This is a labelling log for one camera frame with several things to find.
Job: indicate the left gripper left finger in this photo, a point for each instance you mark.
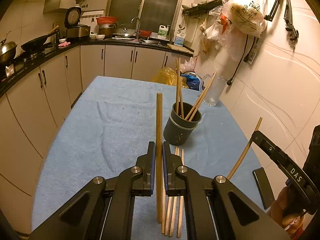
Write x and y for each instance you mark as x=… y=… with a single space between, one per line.
x=103 y=208

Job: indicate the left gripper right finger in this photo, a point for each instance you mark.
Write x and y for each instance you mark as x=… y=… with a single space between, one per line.
x=213 y=209

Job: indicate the wooden chopstick ten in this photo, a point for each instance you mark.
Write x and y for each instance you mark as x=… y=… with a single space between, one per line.
x=181 y=201

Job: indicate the wooden chopstick eight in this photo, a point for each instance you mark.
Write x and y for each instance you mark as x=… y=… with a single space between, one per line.
x=170 y=205

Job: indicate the wooden chopstick seven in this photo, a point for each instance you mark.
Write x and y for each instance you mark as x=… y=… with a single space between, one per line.
x=163 y=212

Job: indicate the wooden chopstick six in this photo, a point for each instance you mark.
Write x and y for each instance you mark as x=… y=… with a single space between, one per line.
x=246 y=149

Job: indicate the wooden chopstick one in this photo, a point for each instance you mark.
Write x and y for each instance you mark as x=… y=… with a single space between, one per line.
x=181 y=110

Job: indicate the wooden chopstick two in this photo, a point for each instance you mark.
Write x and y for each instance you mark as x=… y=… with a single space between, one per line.
x=198 y=102

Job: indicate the wooden chopstick four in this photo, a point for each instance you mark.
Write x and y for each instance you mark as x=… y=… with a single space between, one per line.
x=159 y=103

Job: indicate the wooden chopstick three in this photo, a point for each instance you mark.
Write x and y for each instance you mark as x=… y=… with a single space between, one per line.
x=177 y=85

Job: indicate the wooden chopstick nine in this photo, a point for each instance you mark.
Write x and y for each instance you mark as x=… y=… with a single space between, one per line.
x=173 y=215

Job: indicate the kitchen base cabinets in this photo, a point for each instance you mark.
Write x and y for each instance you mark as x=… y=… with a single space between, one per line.
x=32 y=114

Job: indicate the kitchen faucet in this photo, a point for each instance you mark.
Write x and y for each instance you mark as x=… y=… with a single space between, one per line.
x=137 y=19

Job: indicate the person right hand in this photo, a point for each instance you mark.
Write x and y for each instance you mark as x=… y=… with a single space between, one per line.
x=286 y=208

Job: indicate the black phone on table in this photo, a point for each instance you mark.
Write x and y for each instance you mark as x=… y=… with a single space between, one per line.
x=264 y=187

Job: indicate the blue table cloth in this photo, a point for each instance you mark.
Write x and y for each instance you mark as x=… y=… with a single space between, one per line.
x=111 y=125

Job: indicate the dark utensil holder cup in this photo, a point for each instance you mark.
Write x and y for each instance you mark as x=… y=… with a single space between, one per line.
x=177 y=130

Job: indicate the clear glass mug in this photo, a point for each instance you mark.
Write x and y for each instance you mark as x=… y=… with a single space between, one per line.
x=215 y=90

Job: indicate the blue plastic bag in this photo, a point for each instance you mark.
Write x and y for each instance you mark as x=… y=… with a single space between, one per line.
x=193 y=81

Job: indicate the yellow plastic bag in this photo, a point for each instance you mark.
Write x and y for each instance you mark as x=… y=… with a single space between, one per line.
x=166 y=76

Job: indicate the wooden cutting board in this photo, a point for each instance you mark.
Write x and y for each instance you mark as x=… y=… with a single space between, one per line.
x=179 y=48

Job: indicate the blue label bottle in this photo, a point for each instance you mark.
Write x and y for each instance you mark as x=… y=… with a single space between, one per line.
x=179 y=39

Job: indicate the hanging white plastic bag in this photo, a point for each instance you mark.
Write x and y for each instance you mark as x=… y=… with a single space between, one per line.
x=247 y=15

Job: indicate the metal pot with lid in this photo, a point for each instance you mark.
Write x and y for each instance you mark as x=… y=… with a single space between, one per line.
x=107 y=30

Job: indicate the black frying pan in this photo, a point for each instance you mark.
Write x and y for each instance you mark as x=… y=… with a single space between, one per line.
x=37 y=43

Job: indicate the rice cooker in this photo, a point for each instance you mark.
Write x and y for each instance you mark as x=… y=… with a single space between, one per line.
x=75 y=30

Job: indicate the green label detergent jug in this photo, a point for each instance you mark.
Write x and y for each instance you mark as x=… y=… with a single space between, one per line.
x=162 y=32

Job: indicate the red basin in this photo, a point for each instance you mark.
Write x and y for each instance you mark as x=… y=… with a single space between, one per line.
x=106 y=20

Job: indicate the black wall shelf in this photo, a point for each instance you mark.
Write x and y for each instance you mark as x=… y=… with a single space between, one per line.
x=202 y=8

